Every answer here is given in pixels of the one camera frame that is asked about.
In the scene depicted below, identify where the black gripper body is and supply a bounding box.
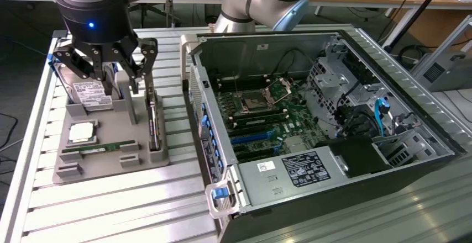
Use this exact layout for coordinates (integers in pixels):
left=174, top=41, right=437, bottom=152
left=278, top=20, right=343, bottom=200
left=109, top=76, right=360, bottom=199
left=54, top=0, right=141, bottom=45

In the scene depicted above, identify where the black green graphics card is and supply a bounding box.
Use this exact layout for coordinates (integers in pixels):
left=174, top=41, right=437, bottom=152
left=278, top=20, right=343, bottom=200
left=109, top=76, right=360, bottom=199
left=142, top=73, right=163, bottom=152

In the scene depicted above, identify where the hard disk with blue rails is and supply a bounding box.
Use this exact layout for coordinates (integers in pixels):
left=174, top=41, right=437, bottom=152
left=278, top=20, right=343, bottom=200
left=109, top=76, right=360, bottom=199
left=47, top=52, right=126, bottom=112

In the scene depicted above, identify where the black office chair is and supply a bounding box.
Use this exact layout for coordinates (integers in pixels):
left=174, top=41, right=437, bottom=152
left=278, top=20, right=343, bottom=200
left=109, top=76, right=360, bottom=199
left=127, top=2, right=182, bottom=29

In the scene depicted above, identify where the silver CPU chip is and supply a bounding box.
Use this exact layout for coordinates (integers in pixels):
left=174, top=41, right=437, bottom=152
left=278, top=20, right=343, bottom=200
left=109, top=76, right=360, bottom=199
left=68, top=121, right=96, bottom=142

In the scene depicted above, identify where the grey parts rack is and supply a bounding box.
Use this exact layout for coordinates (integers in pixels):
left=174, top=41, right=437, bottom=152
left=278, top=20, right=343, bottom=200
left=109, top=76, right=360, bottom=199
left=51, top=71, right=171, bottom=185

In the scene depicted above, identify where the green RAM stick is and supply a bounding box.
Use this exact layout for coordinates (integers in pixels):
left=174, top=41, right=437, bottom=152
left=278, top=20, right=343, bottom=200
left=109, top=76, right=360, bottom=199
left=60, top=140, right=135, bottom=155

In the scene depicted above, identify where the metal socket cover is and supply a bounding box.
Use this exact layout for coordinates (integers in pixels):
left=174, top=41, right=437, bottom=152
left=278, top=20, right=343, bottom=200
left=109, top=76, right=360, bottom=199
left=262, top=76, right=297, bottom=105

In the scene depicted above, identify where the dark RAM stick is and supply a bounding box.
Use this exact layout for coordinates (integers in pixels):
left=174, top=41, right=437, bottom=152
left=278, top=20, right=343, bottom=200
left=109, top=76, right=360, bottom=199
left=230, top=110, right=290, bottom=130

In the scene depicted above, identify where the long black expansion slot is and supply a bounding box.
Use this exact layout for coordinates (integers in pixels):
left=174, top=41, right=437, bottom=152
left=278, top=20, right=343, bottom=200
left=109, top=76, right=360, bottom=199
left=234, top=146, right=277, bottom=157
left=228, top=126, right=273, bottom=138

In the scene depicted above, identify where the blue expansion slot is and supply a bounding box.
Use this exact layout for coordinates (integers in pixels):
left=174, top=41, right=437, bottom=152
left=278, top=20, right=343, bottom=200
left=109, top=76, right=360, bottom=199
left=229, top=133, right=273, bottom=145

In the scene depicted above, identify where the green Dell motherboard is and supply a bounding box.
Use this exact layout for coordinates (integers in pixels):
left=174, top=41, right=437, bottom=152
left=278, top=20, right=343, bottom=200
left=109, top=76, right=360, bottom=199
left=211, top=71, right=322, bottom=164

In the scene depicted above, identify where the metal disk bay cage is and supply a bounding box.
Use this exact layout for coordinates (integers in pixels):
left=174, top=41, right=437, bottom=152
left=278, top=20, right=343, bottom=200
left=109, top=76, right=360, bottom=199
left=306, top=55, right=372, bottom=110

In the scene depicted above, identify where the silver chipset heatsink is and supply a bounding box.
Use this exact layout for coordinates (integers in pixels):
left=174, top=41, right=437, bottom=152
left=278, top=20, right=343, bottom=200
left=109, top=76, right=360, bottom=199
left=282, top=136, right=316, bottom=155

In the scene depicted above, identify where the grey power supply unit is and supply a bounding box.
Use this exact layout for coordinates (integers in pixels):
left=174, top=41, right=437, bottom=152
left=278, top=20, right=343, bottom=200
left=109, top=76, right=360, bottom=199
left=236, top=145, right=351, bottom=210

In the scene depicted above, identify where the black plastic cover block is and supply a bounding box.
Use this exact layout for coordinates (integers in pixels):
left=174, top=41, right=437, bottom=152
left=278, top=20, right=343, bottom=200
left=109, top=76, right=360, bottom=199
left=316, top=135, right=395, bottom=179

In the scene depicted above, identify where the black stand pole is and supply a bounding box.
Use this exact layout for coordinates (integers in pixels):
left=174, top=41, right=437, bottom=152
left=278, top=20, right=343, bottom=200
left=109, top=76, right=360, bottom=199
left=383, top=0, right=453, bottom=51

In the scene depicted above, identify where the black open PC case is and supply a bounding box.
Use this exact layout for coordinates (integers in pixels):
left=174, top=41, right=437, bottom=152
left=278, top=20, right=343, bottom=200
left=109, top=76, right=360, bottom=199
left=179, top=28, right=467, bottom=243

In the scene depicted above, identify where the grey metal disk bay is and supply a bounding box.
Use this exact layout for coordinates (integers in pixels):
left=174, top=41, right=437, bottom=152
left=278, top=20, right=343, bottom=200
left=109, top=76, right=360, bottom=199
left=371, top=129, right=441, bottom=168

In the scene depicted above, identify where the grey computer tower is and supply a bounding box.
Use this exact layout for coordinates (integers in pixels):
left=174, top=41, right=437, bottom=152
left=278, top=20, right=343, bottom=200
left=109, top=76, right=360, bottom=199
left=411, top=52, right=472, bottom=92

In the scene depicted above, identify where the black looped wire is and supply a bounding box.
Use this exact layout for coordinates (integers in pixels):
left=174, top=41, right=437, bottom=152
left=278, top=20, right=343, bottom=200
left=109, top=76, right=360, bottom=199
left=277, top=48, right=316, bottom=80

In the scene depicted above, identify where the black wire bundle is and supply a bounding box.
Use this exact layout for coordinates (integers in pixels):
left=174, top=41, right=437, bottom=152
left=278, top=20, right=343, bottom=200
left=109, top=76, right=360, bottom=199
left=333, top=103, right=383, bottom=140

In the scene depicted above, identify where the blue SATA wire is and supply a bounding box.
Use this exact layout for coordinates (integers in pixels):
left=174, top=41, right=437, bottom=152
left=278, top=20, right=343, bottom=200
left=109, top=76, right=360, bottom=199
left=373, top=97, right=391, bottom=138

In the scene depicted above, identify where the grey aluminium frame rail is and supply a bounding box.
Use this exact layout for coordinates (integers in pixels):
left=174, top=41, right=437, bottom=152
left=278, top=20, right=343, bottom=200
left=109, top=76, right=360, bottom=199
left=409, top=15, right=472, bottom=74

